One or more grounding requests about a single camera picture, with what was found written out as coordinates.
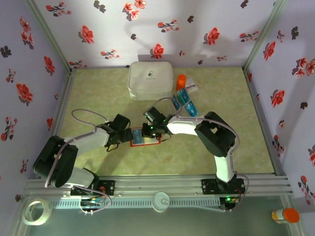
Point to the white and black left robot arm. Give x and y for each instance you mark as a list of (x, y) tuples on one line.
[(91, 140)]

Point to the aluminium frame post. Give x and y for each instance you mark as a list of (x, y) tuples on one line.
[(262, 37), (51, 37)]

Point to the white pill storage case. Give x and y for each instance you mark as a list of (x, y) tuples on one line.
[(150, 78)]

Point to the aluminium front frame rail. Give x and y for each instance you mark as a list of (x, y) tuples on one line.
[(157, 184)]

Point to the circuit board with green light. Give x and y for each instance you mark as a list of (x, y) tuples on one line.
[(229, 200)]

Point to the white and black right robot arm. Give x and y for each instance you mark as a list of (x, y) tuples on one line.
[(184, 126)]

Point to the aluminium side rail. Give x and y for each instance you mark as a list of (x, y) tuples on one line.
[(59, 110), (260, 110)]

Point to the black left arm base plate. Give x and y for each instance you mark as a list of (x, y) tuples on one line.
[(108, 186)]

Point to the small white medicine box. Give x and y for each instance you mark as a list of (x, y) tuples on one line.
[(192, 84)]

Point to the clear tape roll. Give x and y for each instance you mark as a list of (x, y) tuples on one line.
[(48, 211)]

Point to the orange pill bottle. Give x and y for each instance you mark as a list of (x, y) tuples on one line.
[(181, 82)]

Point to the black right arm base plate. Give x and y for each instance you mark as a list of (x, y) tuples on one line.
[(209, 186)]

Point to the orange capped yellow bottle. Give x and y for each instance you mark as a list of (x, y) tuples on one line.
[(289, 215)]

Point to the white round knob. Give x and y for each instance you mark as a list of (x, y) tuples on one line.
[(160, 202)]

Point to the red card holder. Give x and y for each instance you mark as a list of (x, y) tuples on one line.
[(147, 143)]

